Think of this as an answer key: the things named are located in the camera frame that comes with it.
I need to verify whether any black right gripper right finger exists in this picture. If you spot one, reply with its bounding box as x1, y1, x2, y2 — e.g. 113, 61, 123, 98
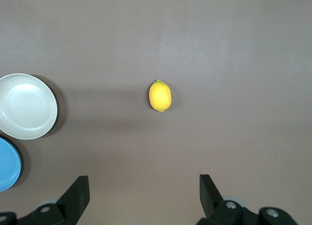
196, 174, 245, 225

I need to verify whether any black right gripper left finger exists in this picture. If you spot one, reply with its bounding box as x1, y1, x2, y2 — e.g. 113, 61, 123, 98
31, 175, 91, 225

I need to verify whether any yellow lemon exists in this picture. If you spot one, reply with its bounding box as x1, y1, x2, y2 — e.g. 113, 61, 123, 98
149, 79, 172, 113

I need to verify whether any blue round plate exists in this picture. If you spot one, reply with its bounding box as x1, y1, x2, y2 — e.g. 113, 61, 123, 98
0, 136, 22, 192

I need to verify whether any white bowl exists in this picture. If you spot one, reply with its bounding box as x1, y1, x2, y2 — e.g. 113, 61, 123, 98
0, 73, 59, 140

